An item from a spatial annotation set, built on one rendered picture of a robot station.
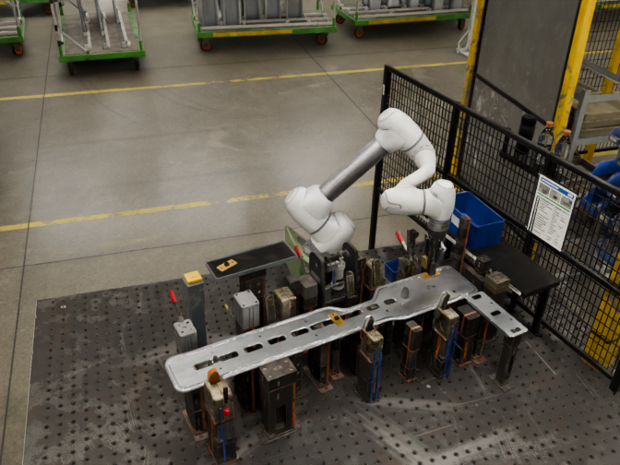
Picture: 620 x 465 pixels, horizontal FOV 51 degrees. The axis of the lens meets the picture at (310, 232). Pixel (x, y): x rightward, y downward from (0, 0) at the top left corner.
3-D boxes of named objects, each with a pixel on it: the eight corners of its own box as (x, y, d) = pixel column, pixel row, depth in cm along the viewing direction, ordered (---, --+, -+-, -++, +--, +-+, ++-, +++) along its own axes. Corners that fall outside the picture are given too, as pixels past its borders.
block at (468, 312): (458, 371, 286) (468, 322, 270) (442, 355, 294) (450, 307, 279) (474, 363, 290) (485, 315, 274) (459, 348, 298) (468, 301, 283)
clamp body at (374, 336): (364, 408, 267) (371, 345, 248) (350, 387, 276) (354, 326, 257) (383, 399, 271) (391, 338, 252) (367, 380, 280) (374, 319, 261)
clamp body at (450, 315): (437, 384, 279) (448, 323, 260) (421, 366, 288) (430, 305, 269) (454, 377, 283) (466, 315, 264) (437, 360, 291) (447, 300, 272)
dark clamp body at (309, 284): (302, 359, 290) (304, 292, 269) (289, 340, 300) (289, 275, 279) (323, 351, 294) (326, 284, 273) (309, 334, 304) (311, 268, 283)
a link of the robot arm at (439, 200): (450, 208, 270) (418, 208, 270) (456, 175, 261) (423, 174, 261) (454, 222, 261) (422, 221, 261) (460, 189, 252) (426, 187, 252)
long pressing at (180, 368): (180, 400, 230) (180, 398, 229) (160, 360, 247) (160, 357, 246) (481, 292, 286) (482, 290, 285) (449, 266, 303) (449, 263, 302)
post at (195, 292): (195, 367, 284) (186, 287, 260) (189, 356, 289) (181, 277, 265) (211, 362, 287) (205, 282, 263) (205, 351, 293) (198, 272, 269)
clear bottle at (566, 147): (556, 176, 285) (567, 135, 274) (545, 170, 290) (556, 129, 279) (567, 173, 288) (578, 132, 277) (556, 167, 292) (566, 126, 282)
